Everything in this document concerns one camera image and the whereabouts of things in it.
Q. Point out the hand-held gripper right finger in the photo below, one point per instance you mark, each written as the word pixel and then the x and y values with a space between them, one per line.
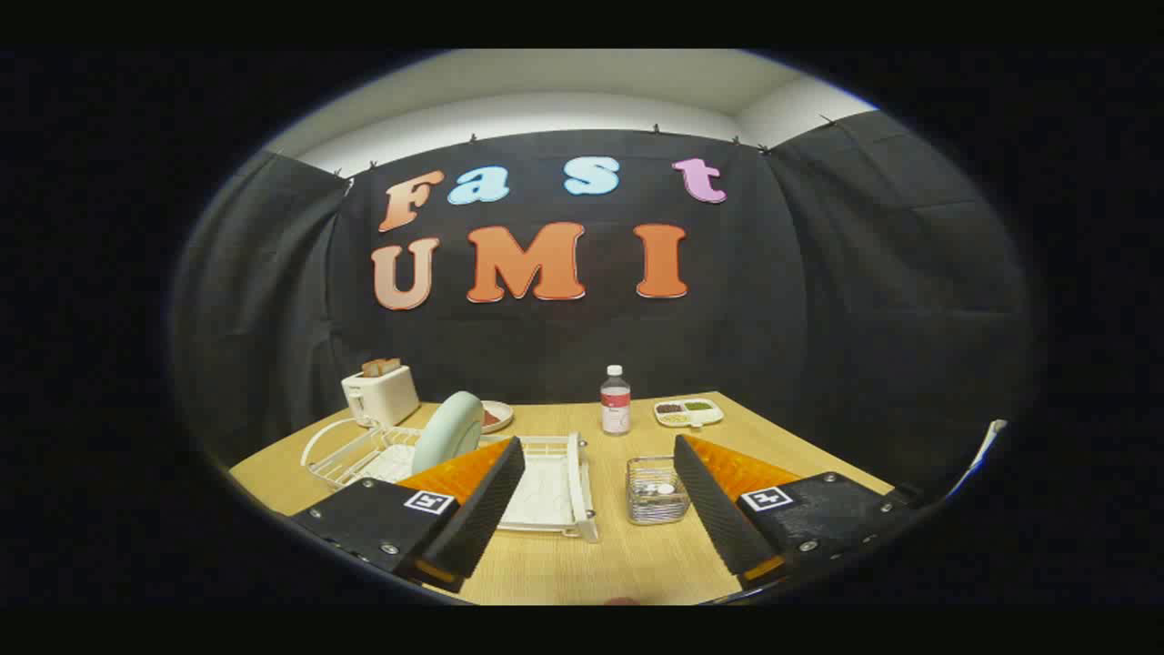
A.
pixel 718 509

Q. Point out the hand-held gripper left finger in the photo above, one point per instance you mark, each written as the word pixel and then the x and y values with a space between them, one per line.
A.
pixel 482 509

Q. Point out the pale green plate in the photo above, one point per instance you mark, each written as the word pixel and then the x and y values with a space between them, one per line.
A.
pixel 450 428

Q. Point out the small beige plate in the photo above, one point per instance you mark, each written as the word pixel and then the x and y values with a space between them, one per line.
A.
pixel 503 415

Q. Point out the white divided snack tray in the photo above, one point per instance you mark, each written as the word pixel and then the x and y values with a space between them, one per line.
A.
pixel 688 412

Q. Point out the white toaster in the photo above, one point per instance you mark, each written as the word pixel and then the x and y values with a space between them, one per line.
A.
pixel 386 398

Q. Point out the clear bottle with red label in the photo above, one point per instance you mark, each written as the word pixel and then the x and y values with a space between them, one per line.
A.
pixel 616 405

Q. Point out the toast slices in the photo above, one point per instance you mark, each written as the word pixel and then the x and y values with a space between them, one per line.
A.
pixel 380 367

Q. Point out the black backdrop cloth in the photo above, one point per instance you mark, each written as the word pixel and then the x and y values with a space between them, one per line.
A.
pixel 818 318

